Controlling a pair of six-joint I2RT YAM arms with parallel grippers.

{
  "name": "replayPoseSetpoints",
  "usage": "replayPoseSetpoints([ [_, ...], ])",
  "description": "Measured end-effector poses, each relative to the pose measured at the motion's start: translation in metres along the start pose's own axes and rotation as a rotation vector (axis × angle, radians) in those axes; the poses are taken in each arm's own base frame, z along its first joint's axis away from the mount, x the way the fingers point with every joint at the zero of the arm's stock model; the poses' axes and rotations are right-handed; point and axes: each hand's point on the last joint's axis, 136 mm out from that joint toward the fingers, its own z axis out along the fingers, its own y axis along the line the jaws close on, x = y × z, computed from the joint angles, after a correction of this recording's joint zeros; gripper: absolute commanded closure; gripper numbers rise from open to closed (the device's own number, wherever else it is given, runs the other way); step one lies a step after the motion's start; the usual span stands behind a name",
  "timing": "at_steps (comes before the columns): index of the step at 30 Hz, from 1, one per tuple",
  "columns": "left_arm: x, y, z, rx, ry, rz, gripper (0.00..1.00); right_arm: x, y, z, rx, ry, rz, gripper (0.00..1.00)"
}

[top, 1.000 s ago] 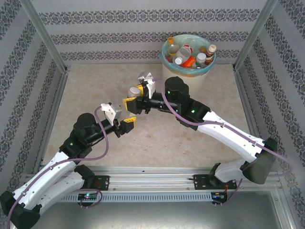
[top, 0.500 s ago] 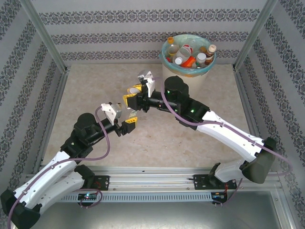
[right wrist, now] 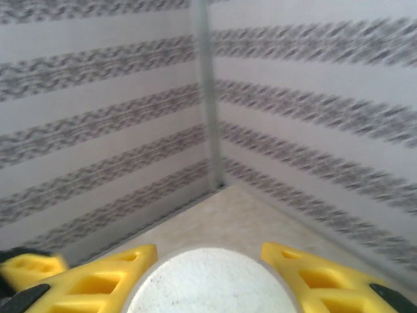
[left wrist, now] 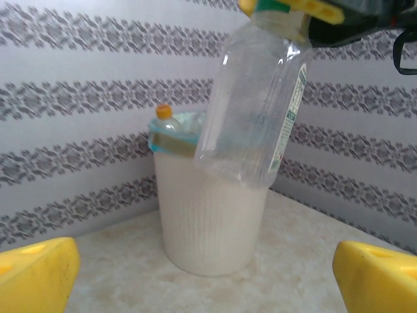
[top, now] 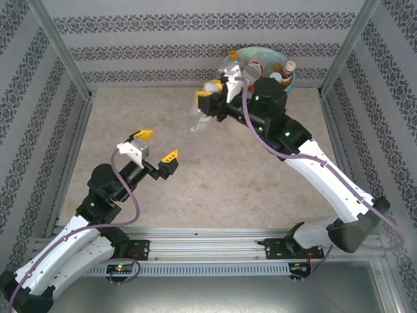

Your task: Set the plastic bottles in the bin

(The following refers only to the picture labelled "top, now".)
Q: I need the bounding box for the clear bottle green white label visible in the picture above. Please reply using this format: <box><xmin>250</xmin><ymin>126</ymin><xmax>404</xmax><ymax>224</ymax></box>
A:
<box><xmin>188</xmin><ymin>81</ymin><xmax>218</xmax><ymax>134</ymax></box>

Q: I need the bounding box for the brown drink plastic bottle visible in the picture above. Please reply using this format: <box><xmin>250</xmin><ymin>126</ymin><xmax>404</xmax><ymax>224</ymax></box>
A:
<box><xmin>280</xmin><ymin>61</ymin><xmax>296</xmax><ymax>86</ymax></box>

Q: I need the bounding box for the clear bottle white red label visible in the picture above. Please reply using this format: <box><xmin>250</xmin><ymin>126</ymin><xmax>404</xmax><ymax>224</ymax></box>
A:
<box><xmin>244</xmin><ymin>60</ymin><xmax>265</xmax><ymax>84</ymax></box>

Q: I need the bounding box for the orange juice plastic bottle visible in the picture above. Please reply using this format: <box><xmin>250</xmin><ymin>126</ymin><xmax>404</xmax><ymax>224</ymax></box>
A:
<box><xmin>227</xmin><ymin>50</ymin><xmax>244</xmax><ymax>71</ymax></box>

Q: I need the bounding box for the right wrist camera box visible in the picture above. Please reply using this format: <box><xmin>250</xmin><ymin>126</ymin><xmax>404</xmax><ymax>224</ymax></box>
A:
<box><xmin>222</xmin><ymin>65</ymin><xmax>247</xmax><ymax>102</ymax></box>

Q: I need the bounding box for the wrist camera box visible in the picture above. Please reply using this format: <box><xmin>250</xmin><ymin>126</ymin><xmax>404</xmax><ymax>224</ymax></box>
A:
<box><xmin>222</xmin><ymin>65</ymin><xmax>247</xmax><ymax>102</ymax></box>
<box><xmin>116</xmin><ymin>136</ymin><xmax>151</xmax><ymax>170</ymax></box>

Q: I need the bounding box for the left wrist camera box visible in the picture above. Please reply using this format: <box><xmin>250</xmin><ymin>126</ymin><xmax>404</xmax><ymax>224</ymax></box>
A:
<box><xmin>116</xmin><ymin>136</ymin><xmax>151</xmax><ymax>170</ymax></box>

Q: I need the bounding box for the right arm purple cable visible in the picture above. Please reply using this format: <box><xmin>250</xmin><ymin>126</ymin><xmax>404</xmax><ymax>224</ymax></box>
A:
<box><xmin>235</xmin><ymin>76</ymin><xmax>405</xmax><ymax>281</ymax></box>

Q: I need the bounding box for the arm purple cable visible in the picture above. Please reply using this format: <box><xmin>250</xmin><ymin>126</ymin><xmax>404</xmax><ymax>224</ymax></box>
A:
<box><xmin>235</xmin><ymin>76</ymin><xmax>405</xmax><ymax>281</ymax></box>
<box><xmin>8</xmin><ymin>149</ymin><xmax>141</xmax><ymax>313</ymax></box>

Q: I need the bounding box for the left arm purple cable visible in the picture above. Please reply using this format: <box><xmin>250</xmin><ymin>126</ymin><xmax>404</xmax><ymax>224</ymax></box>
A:
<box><xmin>8</xmin><ymin>149</ymin><xmax>141</xmax><ymax>313</ymax></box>

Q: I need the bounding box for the aluminium side rail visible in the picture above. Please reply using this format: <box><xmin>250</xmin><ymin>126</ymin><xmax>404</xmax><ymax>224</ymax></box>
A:
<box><xmin>319</xmin><ymin>93</ymin><xmax>372</xmax><ymax>234</ymax></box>
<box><xmin>44</xmin><ymin>93</ymin><xmax>95</xmax><ymax>237</ymax></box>

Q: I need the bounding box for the black left mount plate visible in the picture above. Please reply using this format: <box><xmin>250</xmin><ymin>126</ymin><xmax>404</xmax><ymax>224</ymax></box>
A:
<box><xmin>91</xmin><ymin>239</ymin><xmax>151</xmax><ymax>261</ymax></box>

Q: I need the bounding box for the black mount plate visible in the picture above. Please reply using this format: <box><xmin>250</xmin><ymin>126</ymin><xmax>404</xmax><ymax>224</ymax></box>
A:
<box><xmin>91</xmin><ymin>239</ymin><xmax>151</xmax><ymax>261</ymax></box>
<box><xmin>262</xmin><ymin>237</ymin><xmax>325</xmax><ymax>261</ymax></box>

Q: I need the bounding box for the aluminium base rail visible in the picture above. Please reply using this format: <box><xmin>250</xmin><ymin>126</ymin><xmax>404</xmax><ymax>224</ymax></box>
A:
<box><xmin>31</xmin><ymin>226</ymin><xmax>388</xmax><ymax>261</ymax></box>

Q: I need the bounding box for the aluminium frame post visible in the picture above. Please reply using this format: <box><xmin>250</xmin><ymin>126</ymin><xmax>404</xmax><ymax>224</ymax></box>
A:
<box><xmin>25</xmin><ymin>0</ymin><xmax>97</xmax><ymax>100</ymax></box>
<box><xmin>319</xmin><ymin>0</ymin><xmax>381</xmax><ymax>97</ymax></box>

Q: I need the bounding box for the white slotted cable duct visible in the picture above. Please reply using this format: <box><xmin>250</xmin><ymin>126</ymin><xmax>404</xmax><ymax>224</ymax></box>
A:
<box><xmin>61</xmin><ymin>262</ymin><xmax>291</xmax><ymax>277</ymax></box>

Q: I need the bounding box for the black right mount plate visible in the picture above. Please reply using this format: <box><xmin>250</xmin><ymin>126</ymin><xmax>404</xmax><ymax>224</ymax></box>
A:
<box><xmin>262</xmin><ymin>237</ymin><xmax>325</xmax><ymax>261</ymax></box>

